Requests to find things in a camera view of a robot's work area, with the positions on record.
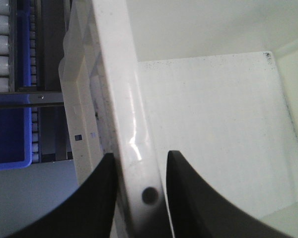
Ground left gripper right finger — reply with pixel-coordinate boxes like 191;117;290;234
166;151;287;238

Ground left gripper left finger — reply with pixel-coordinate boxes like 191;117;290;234
10;153;118;238

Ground white plastic Totelife bin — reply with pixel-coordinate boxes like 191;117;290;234
59;0;298;238

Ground blue bin right shelf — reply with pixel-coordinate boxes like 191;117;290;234
0;94;32;170

